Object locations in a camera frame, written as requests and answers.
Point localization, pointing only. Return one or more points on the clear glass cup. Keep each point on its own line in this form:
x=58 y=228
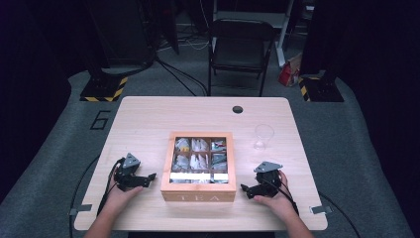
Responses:
x=263 y=135

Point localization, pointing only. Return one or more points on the black folding chair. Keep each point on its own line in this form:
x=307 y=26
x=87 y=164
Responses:
x=239 y=49

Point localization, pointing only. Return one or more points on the black table grommet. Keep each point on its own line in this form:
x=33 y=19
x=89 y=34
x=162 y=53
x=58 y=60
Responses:
x=237 y=109

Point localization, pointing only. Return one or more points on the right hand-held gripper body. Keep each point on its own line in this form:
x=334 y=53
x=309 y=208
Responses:
x=270 y=181

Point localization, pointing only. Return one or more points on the red and white bag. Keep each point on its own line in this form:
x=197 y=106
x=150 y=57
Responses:
x=289 y=74

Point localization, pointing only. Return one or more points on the grey tape strip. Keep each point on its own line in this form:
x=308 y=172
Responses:
x=81 y=209
x=321 y=209

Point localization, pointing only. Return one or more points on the person's right hand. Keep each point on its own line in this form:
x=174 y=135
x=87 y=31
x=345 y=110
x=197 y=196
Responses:
x=280 y=205

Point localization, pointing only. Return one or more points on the person's left hand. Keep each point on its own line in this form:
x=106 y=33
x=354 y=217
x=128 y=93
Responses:
x=119 y=198

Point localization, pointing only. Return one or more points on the wooden tea box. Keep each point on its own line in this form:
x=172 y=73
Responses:
x=198 y=191

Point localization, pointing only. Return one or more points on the black stand with striped base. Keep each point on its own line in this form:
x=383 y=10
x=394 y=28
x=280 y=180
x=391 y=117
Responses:
x=104 y=87
x=322 y=89

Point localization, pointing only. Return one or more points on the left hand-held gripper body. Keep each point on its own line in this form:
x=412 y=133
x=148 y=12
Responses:
x=127 y=172

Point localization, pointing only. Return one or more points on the white desk leg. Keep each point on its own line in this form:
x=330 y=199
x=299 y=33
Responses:
x=282 y=43

